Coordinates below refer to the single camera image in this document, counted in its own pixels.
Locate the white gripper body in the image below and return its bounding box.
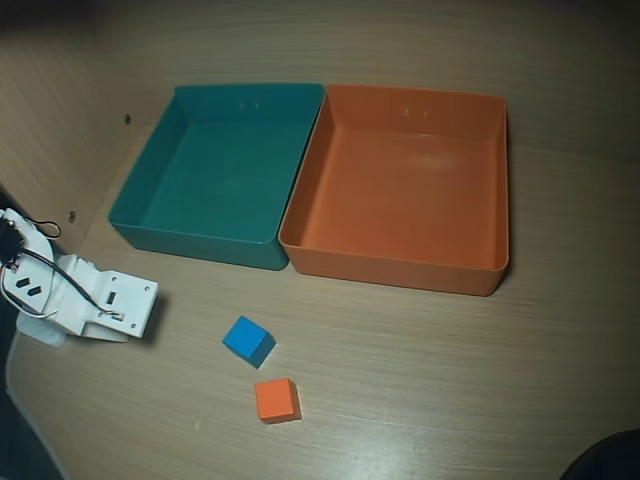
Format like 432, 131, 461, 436
49, 253, 109, 335

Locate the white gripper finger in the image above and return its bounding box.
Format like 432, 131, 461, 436
82, 323, 132, 346

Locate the blue cube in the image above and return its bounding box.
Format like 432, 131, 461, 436
221, 314, 278, 370

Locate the orange cube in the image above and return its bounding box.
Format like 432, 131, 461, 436
253, 377, 302, 426

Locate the teal plastic box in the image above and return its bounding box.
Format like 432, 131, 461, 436
107, 82, 327, 272

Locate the orange plastic box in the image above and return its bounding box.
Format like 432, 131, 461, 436
278, 83, 512, 299

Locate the dark round object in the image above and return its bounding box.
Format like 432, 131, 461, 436
564, 428, 640, 480

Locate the black camera cable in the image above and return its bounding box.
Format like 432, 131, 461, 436
19, 248, 116, 307

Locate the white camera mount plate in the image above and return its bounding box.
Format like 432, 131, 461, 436
94, 269, 160, 339

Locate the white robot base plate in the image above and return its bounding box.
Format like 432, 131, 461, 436
17, 312, 69, 349

